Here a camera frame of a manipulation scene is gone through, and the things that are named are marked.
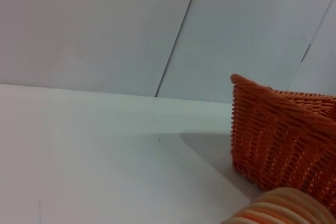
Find orange woven plastic basket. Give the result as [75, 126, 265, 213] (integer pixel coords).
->
[230, 73, 336, 219]

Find orange striped bread roll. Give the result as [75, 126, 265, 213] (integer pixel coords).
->
[222, 187, 334, 224]

